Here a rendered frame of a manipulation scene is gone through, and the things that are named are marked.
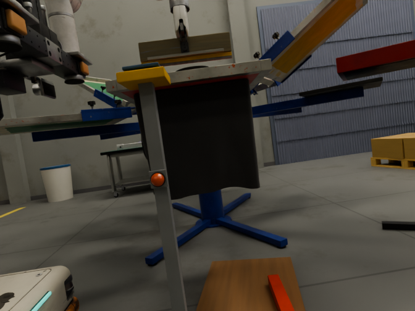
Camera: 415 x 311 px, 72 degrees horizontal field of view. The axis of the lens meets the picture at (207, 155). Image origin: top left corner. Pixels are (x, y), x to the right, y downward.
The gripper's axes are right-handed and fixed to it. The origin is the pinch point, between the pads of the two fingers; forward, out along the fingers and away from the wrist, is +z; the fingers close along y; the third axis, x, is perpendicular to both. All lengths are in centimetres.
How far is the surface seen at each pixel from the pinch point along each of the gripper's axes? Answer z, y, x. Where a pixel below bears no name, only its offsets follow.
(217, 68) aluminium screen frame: 12.1, 13.5, 10.6
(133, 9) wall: -217, -434, -101
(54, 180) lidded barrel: 76, -360, -258
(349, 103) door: 7, -453, 296
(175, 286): 78, 33, -11
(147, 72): 16.1, 37.2, -9.4
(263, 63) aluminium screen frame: 12.2, 13.5, 26.8
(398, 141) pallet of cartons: 73, -247, 248
